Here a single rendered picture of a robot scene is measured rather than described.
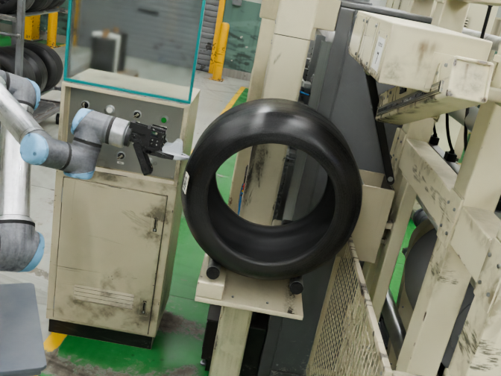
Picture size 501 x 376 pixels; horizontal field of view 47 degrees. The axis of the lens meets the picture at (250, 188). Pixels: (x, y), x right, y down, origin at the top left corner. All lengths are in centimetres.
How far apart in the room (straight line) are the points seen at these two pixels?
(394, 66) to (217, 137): 58
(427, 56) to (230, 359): 157
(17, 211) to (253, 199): 85
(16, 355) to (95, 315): 102
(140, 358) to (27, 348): 104
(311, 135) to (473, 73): 53
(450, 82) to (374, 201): 85
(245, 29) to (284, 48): 886
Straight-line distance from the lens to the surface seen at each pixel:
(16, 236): 214
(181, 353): 304
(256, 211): 220
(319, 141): 172
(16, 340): 207
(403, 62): 147
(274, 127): 171
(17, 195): 219
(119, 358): 297
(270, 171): 215
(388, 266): 228
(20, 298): 227
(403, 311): 268
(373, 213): 216
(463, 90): 141
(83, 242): 280
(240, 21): 1091
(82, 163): 187
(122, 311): 293
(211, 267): 190
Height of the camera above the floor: 182
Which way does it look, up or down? 20 degrees down
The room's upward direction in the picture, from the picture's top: 11 degrees clockwise
